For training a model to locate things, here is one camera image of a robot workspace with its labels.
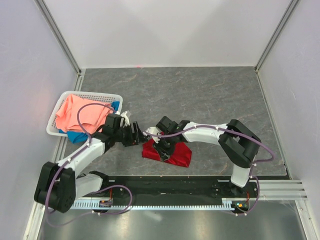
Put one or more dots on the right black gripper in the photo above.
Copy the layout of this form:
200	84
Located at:
164	153

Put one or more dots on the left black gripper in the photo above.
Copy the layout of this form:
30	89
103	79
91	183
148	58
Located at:
134	138

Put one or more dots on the red cloth napkin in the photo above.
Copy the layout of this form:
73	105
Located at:
181	157

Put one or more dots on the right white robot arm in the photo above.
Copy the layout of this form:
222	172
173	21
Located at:
237	141

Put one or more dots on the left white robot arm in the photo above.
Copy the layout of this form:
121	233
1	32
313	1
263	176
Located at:
60	184

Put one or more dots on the pink cloth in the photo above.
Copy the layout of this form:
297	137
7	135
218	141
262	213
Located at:
75	112

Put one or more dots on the blue cloth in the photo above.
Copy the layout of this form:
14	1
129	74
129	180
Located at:
75	136

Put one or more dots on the white plastic basket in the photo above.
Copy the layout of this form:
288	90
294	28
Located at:
52	128

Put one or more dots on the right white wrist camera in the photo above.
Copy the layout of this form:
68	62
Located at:
153	132

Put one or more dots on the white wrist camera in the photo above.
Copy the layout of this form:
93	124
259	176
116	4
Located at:
125	118
153	132

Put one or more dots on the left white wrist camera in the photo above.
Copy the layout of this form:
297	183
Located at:
125	118

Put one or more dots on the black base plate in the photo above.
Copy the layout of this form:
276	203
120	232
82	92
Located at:
176	189

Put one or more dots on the slotted cable duct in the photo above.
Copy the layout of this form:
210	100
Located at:
103	204

